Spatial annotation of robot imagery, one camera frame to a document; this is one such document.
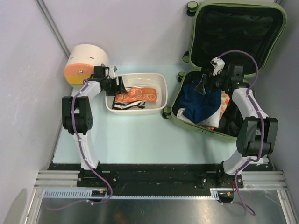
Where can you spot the navy blue garment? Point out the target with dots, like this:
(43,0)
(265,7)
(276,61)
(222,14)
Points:
(198,107)

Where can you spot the white orange patterned cloth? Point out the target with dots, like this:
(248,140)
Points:
(213,121)

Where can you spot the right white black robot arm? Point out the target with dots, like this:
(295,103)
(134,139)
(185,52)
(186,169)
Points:
(257,135)

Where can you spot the orange bunny pattern towel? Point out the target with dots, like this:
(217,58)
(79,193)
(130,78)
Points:
(138,93)

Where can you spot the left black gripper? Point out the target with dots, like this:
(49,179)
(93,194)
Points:
(117,88)

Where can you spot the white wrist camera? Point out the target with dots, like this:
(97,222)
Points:
(218,65)
(112,71)

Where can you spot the green hard-shell suitcase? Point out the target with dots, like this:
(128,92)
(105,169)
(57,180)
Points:
(241,32)

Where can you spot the cream drawer box orange fronts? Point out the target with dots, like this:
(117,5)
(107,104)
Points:
(81,63)

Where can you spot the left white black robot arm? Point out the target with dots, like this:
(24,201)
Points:
(77,115)

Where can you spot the white rectangular plastic basin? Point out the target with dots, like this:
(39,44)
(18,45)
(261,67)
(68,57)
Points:
(153,80)

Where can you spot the black white striped garment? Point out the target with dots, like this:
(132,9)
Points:
(117,105)

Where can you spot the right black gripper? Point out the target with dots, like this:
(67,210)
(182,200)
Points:
(209,81)

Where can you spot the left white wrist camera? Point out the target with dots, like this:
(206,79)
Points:
(112,71)

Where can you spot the aluminium frame rail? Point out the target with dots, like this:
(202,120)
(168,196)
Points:
(252,180)

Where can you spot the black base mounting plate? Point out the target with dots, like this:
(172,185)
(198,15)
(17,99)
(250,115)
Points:
(160,180)

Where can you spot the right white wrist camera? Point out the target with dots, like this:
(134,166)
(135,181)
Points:
(218,65)

